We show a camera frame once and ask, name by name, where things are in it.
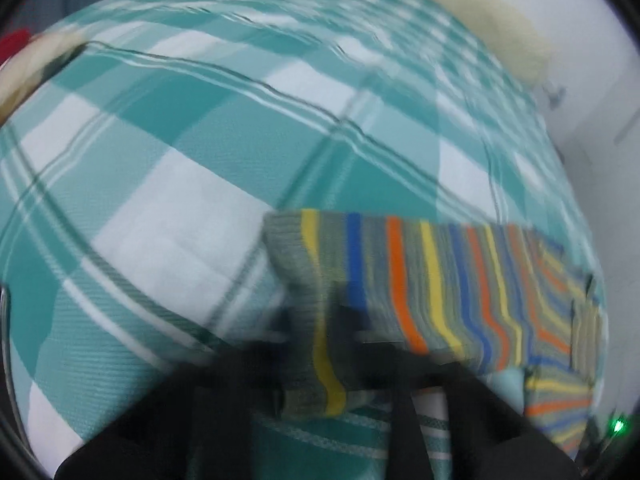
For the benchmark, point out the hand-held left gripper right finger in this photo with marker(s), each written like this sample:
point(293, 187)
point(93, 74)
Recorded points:
point(380, 365)

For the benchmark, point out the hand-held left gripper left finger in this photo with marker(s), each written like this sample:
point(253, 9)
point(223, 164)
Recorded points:
point(220, 385)

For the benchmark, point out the striped knitted sweater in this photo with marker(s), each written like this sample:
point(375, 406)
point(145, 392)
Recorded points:
point(400, 280)

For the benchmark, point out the teal checked bed cover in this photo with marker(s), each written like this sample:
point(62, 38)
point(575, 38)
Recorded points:
point(175, 160)

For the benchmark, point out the white wardrobe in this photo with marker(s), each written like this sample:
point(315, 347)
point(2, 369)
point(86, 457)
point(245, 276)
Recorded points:
point(615, 170)

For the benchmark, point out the cream headboard cushion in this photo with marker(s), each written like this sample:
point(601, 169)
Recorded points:
point(475, 15)

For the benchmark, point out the red cloth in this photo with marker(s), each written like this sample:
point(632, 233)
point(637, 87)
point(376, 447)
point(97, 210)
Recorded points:
point(14, 45)

